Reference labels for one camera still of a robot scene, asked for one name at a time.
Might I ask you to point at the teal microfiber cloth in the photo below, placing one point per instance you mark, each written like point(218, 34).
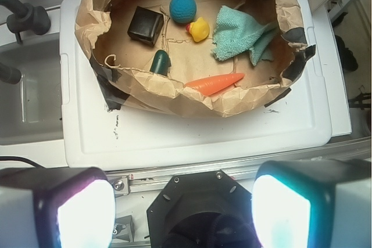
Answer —
point(237, 32)

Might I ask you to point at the brown paper bag tray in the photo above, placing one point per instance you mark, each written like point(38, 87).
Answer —
point(101, 31)

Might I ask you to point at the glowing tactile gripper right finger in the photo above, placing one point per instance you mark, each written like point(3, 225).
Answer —
point(313, 203)

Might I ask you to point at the dark green cylinder toy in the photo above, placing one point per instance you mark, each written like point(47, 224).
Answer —
point(161, 63)

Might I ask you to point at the yellow rubber duck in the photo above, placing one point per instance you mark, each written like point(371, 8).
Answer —
point(199, 30)

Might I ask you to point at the clear plastic bin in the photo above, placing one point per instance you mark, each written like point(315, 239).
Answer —
point(31, 110)

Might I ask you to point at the blue knitted ball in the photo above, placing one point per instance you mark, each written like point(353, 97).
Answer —
point(182, 11)

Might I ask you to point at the orange plastic carrot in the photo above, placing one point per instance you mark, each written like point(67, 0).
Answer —
point(213, 84)

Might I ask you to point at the white plastic bin lid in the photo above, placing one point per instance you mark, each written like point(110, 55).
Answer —
point(135, 138)

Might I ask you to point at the black clamp handle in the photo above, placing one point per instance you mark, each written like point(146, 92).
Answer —
point(26, 17)

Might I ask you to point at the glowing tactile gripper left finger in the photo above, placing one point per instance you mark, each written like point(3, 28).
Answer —
point(56, 207)

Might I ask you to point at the black octagonal mount plate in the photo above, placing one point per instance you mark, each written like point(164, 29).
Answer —
point(188, 203)

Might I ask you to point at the black box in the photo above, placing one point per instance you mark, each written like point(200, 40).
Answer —
point(145, 26)

